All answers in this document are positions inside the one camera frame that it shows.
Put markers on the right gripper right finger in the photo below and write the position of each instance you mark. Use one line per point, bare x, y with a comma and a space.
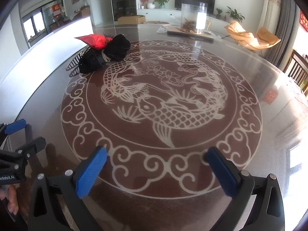
267, 212

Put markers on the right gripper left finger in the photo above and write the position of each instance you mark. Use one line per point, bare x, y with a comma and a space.
45, 211

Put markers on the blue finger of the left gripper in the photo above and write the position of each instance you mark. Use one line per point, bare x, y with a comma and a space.
9, 129
31, 149

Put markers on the red pouch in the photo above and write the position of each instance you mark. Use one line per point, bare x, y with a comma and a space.
95, 41

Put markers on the black velvet hair bow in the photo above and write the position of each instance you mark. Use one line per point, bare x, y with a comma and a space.
115, 50

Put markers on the person left hand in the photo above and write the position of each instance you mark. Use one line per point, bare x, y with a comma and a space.
11, 195

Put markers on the white cardboard box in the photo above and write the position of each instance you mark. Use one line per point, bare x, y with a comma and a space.
37, 64

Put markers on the wooden dining chair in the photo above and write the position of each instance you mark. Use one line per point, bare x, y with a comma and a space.
296, 69

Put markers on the brown cardboard box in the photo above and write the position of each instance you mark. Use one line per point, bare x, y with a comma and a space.
137, 19

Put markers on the orange lounge chair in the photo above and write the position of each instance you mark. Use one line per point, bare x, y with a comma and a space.
263, 39

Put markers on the red flowers white vase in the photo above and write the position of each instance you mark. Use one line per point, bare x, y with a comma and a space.
147, 4

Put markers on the green potted plant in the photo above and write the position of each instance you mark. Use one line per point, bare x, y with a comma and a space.
161, 3

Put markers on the clear plastic jar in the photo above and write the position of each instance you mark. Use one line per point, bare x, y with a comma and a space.
193, 18

